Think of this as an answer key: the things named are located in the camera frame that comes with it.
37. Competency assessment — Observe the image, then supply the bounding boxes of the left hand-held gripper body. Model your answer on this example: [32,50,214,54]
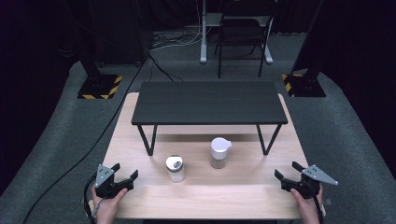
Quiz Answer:
[93,163,135,200]

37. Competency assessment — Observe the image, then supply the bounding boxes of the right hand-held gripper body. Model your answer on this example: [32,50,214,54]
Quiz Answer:
[280,163,340,201]

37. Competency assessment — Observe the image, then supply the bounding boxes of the glass jar with metal lid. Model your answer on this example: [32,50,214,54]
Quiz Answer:
[164,154,186,184]

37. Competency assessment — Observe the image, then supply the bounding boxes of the glass jar with white lid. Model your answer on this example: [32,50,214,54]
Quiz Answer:
[210,136,233,170]

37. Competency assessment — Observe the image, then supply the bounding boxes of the black shelf with metal legs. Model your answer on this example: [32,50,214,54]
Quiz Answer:
[131,80,289,157]

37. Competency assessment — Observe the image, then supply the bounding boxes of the person's left hand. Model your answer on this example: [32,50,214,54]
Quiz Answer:
[91,185,129,224]

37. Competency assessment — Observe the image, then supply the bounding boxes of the person's right hand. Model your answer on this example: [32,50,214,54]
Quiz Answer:
[290,184,327,224]

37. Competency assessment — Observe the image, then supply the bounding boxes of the black stand with striped base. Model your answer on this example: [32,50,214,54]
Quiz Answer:
[77,46,123,101]
[281,0,327,98]

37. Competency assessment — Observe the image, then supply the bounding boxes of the dark wheeled cart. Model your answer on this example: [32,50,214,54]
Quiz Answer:
[90,0,149,68]

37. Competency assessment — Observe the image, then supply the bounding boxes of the black folding chair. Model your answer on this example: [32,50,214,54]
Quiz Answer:
[214,0,278,78]

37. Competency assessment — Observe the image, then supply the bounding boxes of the left hand-held gripper black cable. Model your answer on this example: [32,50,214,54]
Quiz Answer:
[82,172,99,224]

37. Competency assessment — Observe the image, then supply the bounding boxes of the hand-held gripper black cable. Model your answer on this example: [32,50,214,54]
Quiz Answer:
[82,172,99,224]
[312,186,325,224]

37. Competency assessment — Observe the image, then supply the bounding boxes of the right hand-held gripper black cable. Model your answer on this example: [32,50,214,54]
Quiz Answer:
[312,186,325,224]

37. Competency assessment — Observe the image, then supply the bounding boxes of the long black floor cable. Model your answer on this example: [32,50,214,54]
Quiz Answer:
[21,60,146,224]

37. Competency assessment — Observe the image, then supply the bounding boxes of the short black floor cable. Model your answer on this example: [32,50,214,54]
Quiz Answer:
[148,54,185,82]

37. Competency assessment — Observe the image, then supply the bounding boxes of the tangled floor cables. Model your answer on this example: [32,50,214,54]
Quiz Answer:
[150,29,204,52]

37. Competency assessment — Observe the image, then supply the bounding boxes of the white desk frame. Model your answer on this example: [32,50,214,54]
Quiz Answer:
[199,0,275,65]

